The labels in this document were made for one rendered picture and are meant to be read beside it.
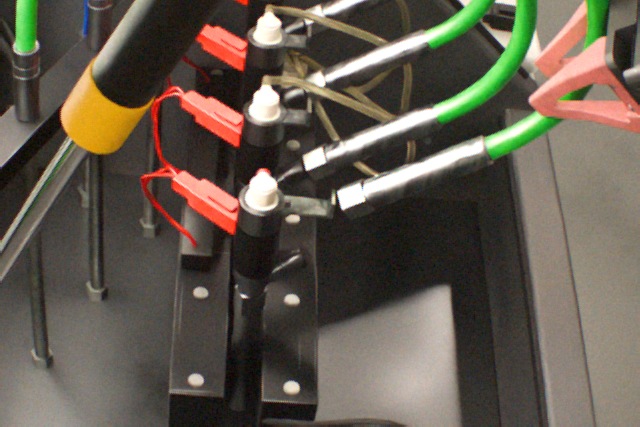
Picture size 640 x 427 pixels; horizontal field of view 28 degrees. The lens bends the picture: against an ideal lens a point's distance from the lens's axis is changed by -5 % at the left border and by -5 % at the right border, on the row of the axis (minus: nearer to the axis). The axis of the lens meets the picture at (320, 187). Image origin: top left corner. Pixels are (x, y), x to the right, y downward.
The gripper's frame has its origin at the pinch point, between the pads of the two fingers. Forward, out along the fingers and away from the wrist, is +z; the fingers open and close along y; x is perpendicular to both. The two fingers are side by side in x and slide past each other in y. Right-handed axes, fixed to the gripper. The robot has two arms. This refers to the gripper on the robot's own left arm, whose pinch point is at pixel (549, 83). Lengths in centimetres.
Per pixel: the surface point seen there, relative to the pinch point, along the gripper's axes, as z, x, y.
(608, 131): 89, 126, -121
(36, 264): 41.0, -5.3, 5.7
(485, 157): 4.9, 1.0, 3.1
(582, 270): 85, 118, -81
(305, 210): 15.6, -2.2, 5.9
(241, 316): 24.6, 2.2, 9.0
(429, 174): 8.1, 0.0, 4.0
